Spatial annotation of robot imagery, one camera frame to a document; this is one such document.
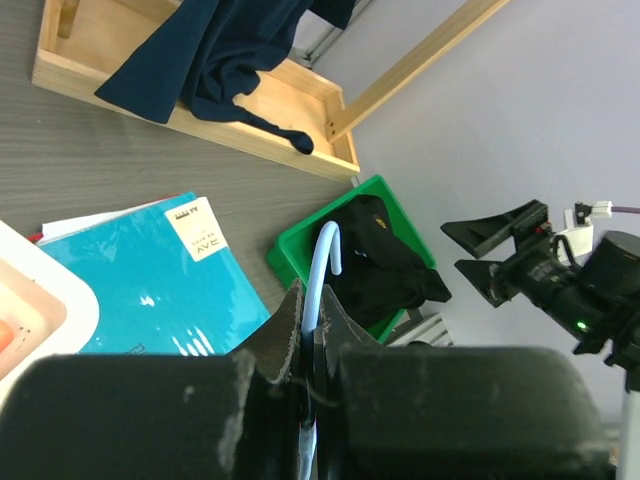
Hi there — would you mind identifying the white storage box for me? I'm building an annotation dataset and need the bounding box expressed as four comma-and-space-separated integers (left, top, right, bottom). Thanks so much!
1, 223, 99, 399

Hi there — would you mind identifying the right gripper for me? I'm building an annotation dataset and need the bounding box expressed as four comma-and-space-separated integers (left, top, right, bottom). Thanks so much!
440, 200, 579, 320

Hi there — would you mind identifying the green plastic tray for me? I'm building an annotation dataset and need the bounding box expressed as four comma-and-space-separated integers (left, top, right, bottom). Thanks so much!
267, 175, 451, 342

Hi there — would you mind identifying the light blue hanger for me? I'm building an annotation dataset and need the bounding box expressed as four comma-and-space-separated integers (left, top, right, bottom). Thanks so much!
298, 221, 342, 479

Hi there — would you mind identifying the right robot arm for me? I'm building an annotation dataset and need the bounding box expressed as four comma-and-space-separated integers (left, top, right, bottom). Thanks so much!
441, 200, 639, 479

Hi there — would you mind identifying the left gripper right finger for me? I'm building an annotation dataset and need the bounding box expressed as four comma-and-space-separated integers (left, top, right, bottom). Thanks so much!
317, 285, 385, 380

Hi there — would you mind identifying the teal notebook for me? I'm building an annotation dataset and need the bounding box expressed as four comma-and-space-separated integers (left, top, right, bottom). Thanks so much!
42, 192, 270, 356

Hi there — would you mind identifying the navy blue t shirt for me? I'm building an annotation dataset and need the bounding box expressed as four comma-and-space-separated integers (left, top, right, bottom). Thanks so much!
95, 0, 355, 155

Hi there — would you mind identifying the black flower print t shirt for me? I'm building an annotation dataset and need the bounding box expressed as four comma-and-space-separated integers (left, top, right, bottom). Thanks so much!
311, 194, 452, 329

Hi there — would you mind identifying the wooden clothes rack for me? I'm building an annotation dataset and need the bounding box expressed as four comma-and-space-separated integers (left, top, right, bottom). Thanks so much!
32, 1, 505, 181

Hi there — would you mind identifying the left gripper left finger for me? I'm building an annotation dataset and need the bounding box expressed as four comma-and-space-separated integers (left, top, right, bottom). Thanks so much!
230, 279, 305, 384

